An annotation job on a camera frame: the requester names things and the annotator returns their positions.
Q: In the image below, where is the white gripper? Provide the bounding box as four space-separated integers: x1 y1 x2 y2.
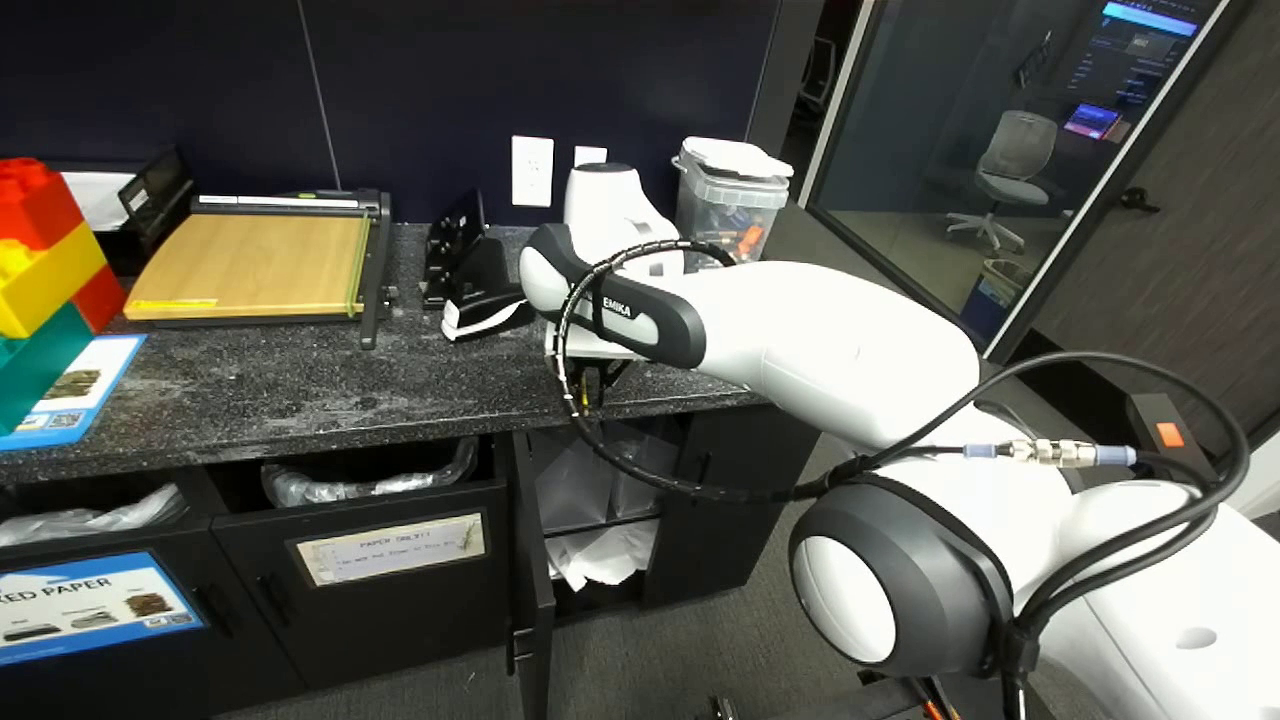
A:
540 318 639 366

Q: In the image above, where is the crumpled white paper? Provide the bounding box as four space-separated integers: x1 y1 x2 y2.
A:
535 426 688 601

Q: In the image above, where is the clear plastic marker container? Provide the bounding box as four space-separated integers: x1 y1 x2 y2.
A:
670 157 797 264

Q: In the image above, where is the black cabinet door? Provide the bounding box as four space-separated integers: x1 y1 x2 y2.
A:
506 424 565 720

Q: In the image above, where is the white container lid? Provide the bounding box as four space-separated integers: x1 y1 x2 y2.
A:
670 130 797 186

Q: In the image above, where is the black cabinet with granite top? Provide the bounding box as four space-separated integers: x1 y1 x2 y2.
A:
0 215 823 720

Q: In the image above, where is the clear plastic bag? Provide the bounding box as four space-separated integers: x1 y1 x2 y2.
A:
254 437 482 517
0 481 186 551

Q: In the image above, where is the white drawer label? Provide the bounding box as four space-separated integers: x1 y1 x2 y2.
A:
286 508 492 593

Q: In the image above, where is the wooden paper cutter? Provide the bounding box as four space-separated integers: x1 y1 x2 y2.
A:
118 186 398 352

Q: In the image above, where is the white office chair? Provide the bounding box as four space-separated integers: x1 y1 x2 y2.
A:
941 102 1061 261

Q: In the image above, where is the black desk tray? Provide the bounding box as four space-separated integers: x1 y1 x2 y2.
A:
54 143 198 278

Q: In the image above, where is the blue printed sheet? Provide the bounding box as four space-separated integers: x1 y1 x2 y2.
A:
0 327 151 456

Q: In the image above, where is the yellow plastic bin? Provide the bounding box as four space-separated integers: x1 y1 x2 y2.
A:
0 218 114 342

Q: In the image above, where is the green plastic block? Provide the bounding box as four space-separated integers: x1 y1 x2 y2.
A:
0 298 100 440

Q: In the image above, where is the blue paper label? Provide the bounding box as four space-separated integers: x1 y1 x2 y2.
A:
0 546 210 670

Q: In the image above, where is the colourful toy block stack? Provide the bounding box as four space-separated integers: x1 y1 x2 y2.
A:
0 150 131 337

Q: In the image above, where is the black box with orange button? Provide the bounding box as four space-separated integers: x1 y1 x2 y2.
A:
1124 385 1222 492

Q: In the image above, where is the lit computer monitor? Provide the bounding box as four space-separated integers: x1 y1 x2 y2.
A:
1061 0 1209 143

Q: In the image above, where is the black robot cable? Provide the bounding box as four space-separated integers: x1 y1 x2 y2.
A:
547 237 1251 720

